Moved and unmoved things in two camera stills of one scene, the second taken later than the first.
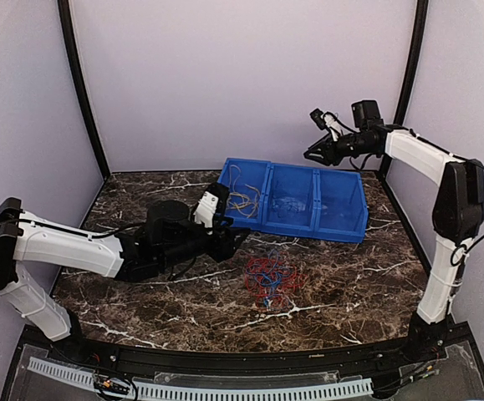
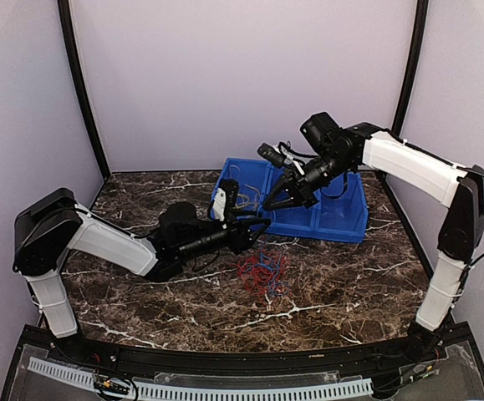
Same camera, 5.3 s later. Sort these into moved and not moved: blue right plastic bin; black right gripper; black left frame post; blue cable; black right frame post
Moved: black right gripper; blue cable
Not moved: black left frame post; black right frame post; blue right plastic bin
